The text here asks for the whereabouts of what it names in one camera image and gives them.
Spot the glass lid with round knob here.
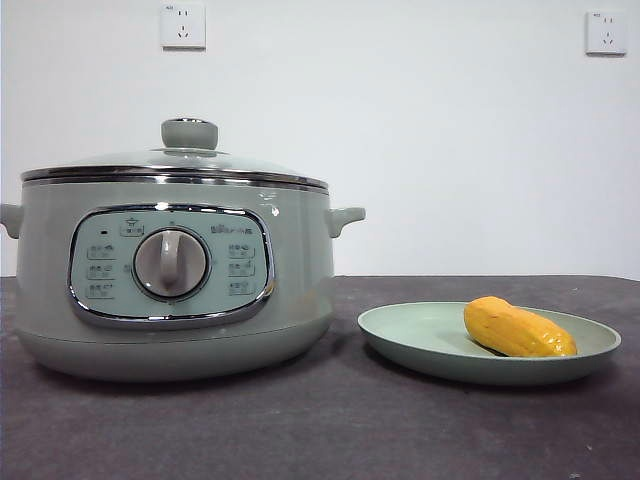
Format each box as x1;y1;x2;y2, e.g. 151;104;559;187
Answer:
20;117;331;192

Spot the yellow corn cob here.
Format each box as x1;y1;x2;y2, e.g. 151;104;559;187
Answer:
463;295;579;359

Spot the pale green electric steamer pot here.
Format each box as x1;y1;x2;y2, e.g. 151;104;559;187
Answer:
0;172;367;384

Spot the pale green round plate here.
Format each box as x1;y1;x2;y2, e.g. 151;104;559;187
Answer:
356;300;623;387

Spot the white wall socket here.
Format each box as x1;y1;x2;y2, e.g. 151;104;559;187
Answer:
584;9;629;58
159;2;207;52

